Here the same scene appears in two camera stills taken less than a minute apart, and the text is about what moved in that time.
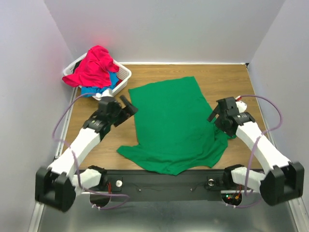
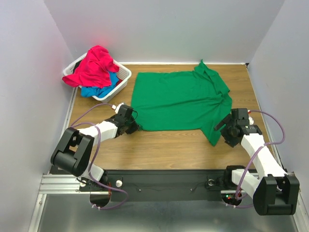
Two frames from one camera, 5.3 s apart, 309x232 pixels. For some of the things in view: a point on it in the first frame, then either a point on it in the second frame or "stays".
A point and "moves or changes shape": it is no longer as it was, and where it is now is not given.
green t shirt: [173, 132] moves or changes shape
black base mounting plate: [130, 185] stays
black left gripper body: [115, 117] -> [132, 126]
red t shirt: [94, 70] stays
